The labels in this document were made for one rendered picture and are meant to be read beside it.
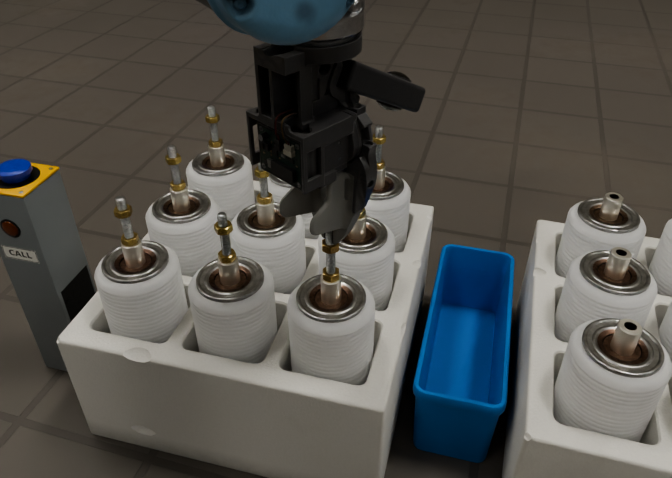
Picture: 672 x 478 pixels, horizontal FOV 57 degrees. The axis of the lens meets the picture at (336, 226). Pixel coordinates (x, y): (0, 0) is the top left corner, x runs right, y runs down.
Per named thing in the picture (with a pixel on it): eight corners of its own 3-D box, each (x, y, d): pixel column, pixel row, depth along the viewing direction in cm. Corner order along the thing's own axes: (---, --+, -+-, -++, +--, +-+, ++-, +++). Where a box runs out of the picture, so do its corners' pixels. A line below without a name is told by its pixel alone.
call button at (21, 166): (21, 191, 73) (15, 176, 72) (-8, 186, 74) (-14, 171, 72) (42, 174, 76) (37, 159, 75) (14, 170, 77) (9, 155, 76)
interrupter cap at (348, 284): (290, 283, 69) (289, 279, 68) (354, 272, 70) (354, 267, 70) (304, 331, 63) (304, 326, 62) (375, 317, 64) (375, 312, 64)
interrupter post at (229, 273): (228, 272, 70) (225, 249, 68) (245, 278, 69) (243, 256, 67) (215, 284, 69) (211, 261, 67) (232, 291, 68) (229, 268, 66)
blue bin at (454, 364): (491, 471, 77) (506, 411, 70) (404, 451, 79) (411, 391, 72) (502, 310, 101) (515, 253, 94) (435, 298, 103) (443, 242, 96)
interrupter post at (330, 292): (317, 294, 67) (317, 271, 65) (338, 290, 68) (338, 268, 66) (323, 309, 65) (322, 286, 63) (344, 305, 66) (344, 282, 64)
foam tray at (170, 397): (377, 506, 73) (384, 411, 63) (90, 434, 82) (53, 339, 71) (424, 293, 104) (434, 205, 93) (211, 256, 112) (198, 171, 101)
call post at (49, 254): (86, 377, 89) (22, 199, 71) (45, 367, 91) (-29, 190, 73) (113, 342, 95) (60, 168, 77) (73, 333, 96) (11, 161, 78)
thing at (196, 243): (161, 332, 87) (136, 229, 76) (172, 287, 95) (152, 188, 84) (229, 330, 87) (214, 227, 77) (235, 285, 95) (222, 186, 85)
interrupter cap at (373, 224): (316, 228, 77) (316, 223, 77) (369, 213, 80) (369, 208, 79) (343, 262, 72) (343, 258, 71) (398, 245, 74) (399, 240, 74)
